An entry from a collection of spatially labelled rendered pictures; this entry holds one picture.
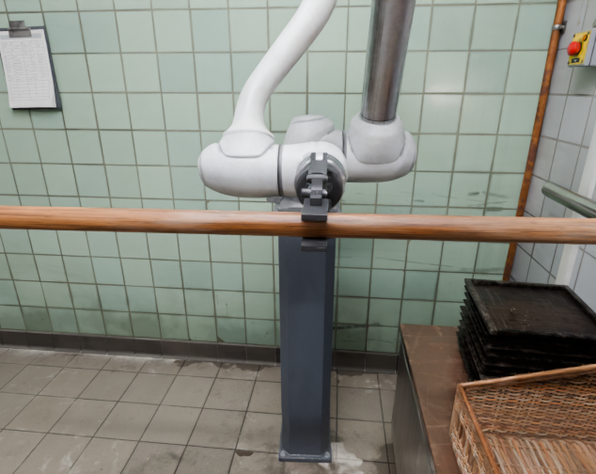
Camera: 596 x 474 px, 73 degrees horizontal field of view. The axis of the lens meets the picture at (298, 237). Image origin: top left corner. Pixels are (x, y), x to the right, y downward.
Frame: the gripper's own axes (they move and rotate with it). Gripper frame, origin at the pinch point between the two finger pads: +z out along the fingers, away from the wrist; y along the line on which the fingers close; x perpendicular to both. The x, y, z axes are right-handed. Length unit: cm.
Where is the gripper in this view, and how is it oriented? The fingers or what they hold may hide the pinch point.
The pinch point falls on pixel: (315, 223)
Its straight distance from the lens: 48.6
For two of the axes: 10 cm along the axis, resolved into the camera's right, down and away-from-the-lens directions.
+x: -10.0, -0.3, 0.7
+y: 0.0, 9.3, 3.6
